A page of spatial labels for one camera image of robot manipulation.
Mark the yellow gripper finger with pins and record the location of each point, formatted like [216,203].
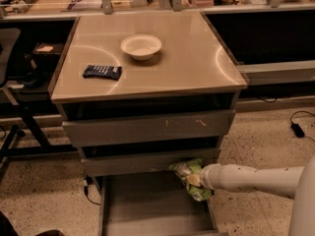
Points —
[193,180]

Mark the green rice chip bag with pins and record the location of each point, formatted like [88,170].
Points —
[185,168]

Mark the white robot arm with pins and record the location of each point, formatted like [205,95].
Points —
[297,183]

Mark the open bottom drawer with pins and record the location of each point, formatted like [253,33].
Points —
[152,204]

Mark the top drawer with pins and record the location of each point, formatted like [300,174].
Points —
[148,128]

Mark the middle drawer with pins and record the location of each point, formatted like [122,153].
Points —
[146,162]

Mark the grey drawer cabinet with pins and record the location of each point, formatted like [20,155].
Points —
[191,73]

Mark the black power adapter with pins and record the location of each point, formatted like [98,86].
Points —
[297,130]

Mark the dark blue snack bar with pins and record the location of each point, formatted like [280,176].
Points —
[103,72]

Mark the white bowl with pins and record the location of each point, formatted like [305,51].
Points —
[141,47]

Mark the black box under desk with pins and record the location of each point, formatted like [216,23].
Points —
[47,55]

